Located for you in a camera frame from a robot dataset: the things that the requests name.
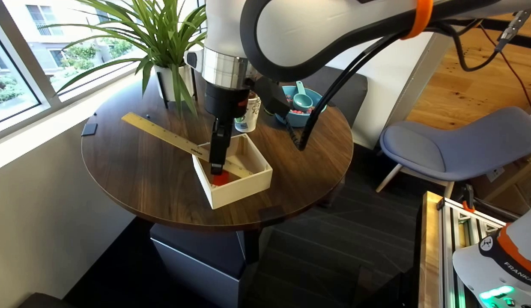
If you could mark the teal scoop in bowl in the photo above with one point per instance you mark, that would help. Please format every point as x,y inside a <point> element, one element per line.
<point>301,97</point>

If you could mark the aluminium rail frame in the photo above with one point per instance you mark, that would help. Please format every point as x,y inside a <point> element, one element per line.
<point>445,227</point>

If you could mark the red object in box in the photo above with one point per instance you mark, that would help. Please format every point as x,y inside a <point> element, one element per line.
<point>224,178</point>

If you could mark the green potted plant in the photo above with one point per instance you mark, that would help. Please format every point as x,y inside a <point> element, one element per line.
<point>162,29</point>

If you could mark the long wooden ruler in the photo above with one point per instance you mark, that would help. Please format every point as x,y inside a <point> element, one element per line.
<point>181,142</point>

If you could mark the small white bottle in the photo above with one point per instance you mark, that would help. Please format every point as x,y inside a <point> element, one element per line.
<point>249,119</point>

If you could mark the light wooden box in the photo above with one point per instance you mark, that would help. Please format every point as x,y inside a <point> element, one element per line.
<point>246,152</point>

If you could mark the white plant pot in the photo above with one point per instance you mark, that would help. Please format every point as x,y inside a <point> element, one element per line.
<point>176,84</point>

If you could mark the blue grey chair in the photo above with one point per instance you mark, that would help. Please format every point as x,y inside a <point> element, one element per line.
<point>450,155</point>

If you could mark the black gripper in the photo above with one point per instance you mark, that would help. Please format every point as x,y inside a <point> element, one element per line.
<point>222,102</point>

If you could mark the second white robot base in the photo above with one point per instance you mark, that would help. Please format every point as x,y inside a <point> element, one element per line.
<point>498,270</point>

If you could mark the small dark grey block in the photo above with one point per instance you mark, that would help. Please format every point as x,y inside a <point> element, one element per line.
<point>90,128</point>

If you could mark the grey storage box under table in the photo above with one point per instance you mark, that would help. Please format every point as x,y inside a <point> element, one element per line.
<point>208,261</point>

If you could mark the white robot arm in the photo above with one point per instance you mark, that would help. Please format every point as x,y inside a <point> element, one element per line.
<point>260,44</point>

